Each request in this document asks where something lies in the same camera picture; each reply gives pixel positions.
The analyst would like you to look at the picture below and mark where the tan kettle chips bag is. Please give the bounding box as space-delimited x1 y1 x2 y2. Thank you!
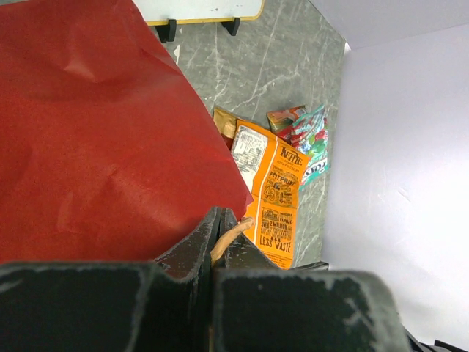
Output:
213 106 238 140

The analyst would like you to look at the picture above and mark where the orange Kettle chips bag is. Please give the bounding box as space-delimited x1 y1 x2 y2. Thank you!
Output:
231 120 310 270

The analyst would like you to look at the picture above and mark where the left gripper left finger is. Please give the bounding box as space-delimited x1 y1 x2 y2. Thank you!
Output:
1 208 221 351

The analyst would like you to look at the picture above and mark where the small whiteboard with stand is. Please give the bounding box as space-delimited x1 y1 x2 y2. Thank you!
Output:
134 0 265 43

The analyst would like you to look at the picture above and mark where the red paper bag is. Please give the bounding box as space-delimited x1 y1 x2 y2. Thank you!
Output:
1 1 252 263

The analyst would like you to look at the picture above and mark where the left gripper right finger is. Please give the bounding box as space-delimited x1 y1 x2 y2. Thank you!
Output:
210 208 413 352

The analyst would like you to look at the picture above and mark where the orange snack bag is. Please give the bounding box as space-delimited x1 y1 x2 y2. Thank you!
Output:
267 105 306 139

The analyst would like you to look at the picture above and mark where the teal snack bag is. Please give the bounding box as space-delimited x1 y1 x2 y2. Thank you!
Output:
290 104 329 188

